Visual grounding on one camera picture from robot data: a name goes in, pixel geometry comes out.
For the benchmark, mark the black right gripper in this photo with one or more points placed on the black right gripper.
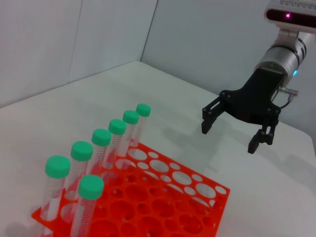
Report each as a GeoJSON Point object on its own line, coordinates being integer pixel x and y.
{"type": "Point", "coordinates": [256, 98]}

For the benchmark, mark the right camera mount bracket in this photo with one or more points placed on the right camera mount bracket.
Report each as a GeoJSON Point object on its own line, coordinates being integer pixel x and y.
{"type": "Point", "coordinates": [288, 33]}

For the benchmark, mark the clear test tube green cap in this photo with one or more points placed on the clear test tube green cap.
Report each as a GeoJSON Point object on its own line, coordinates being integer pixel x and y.
{"type": "Point", "coordinates": [81, 150]}
{"type": "Point", "coordinates": [58, 168]}
{"type": "Point", "coordinates": [143, 109]}
{"type": "Point", "coordinates": [130, 116]}
{"type": "Point", "coordinates": [117, 126]}
{"type": "Point", "coordinates": [101, 137]}
{"type": "Point", "coordinates": [90, 186]}

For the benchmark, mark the orange plastic test tube rack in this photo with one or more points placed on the orange plastic test tube rack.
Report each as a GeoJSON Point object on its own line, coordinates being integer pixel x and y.
{"type": "Point", "coordinates": [148, 212]}

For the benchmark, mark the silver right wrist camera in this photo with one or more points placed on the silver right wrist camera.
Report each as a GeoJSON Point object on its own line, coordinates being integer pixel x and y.
{"type": "Point", "coordinates": [284, 16]}

